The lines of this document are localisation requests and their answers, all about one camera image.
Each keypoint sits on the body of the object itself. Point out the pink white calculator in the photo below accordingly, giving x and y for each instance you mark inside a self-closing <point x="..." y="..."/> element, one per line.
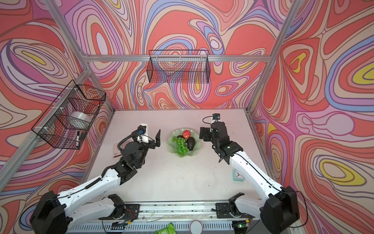
<point x="116" y="151"/>

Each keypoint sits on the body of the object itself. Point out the black wire basket wall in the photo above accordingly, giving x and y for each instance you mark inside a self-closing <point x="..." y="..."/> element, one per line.
<point x="60" y="130"/>
<point x="178" y="66"/>

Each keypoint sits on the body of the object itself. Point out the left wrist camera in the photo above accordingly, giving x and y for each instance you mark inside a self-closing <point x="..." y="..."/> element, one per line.
<point x="143" y="133"/>

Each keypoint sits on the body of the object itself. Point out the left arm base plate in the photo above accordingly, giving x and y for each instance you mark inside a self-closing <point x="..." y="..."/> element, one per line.
<point x="129" y="212"/>

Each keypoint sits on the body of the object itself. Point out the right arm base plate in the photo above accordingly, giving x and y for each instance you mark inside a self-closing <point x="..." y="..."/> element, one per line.
<point x="228" y="210"/>

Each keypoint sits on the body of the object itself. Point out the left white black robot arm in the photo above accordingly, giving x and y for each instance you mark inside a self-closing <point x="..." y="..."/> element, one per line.
<point x="62" y="212"/>

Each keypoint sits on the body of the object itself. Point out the black wire basket left wall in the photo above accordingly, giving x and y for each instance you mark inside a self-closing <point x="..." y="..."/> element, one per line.
<point x="60" y="130"/>

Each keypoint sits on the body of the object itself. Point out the light green scalloped fruit bowl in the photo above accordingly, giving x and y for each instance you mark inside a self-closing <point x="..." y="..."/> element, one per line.
<point x="179" y="133"/>

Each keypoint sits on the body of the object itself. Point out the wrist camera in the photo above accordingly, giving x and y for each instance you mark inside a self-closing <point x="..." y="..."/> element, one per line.
<point x="143" y="133"/>
<point x="216" y="117"/>

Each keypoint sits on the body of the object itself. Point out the dark avocado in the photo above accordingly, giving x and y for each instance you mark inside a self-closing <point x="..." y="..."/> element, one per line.
<point x="191" y="143"/>

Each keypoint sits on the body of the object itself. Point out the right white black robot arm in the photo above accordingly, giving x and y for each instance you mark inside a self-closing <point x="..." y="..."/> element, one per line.
<point x="277" y="207"/>

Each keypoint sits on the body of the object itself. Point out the small teal alarm clock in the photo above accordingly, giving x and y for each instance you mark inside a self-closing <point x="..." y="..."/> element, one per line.
<point x="237" y="176"/>

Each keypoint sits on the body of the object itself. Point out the black wire basket back wall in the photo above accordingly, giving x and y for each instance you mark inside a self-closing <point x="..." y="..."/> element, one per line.
<point x="178" y="66"/>

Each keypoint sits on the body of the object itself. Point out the green snack packet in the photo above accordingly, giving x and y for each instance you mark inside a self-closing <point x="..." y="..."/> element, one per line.
<point x="169" y="229"/>

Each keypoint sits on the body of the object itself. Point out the white round disc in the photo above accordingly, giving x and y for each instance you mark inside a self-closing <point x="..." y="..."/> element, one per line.
<point x="196" y="227"/>

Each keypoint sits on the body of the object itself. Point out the white tape roll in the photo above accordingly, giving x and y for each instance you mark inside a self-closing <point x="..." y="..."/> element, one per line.
<point x="80" y="116"/>

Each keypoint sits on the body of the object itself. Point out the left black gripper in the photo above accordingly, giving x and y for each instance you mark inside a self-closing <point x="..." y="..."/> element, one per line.
<point x="157" y="142"/>

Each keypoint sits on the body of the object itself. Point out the green grape bunch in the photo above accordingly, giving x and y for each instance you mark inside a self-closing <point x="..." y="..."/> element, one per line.
<point x="180" y="145"/>

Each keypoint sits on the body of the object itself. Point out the red fake apple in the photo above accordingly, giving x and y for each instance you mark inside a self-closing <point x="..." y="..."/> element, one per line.
<point x="186" y="134"/>

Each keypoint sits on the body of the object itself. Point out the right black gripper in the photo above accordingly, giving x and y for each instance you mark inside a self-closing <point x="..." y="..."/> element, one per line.
<point x="207" y="131"/>

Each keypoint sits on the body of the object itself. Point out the black marker pen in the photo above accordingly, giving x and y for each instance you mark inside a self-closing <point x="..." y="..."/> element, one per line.
<point x="77" y="140"/>

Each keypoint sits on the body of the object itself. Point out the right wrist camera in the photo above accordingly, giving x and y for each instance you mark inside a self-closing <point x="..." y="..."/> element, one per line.
<point x="216" y="117"/>

